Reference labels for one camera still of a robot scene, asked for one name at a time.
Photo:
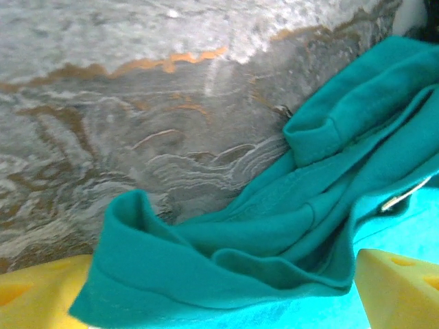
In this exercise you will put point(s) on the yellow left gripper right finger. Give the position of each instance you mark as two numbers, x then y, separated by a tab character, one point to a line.
398	301

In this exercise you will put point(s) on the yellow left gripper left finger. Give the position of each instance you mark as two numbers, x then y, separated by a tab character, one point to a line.
41	308

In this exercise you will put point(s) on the teal t-shirt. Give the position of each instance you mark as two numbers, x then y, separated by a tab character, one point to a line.
274	240

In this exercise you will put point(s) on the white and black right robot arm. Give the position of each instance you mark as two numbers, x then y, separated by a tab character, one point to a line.
408	20

